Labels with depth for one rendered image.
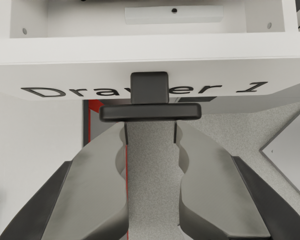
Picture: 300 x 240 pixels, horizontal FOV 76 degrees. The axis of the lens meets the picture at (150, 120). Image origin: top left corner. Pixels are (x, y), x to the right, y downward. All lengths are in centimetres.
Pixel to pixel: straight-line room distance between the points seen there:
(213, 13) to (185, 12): 3
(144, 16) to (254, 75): 13
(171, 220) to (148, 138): 44
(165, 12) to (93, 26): 8
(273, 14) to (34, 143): 33
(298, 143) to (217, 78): 112
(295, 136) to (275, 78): 108
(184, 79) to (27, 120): 25
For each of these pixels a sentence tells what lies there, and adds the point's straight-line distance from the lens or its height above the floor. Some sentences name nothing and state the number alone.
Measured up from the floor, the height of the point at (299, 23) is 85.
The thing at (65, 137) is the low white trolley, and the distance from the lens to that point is 31.
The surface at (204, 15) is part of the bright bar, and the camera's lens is 25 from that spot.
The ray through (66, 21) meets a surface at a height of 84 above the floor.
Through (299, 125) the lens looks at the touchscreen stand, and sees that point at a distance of 129.
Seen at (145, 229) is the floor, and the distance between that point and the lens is 114.
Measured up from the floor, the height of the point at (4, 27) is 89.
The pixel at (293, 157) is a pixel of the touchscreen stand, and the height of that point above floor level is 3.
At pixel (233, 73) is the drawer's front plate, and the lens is 17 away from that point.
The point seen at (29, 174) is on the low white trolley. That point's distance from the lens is 34.
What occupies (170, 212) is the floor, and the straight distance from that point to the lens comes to 112.
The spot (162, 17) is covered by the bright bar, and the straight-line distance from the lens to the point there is 24.
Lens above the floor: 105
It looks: 84 degrees down
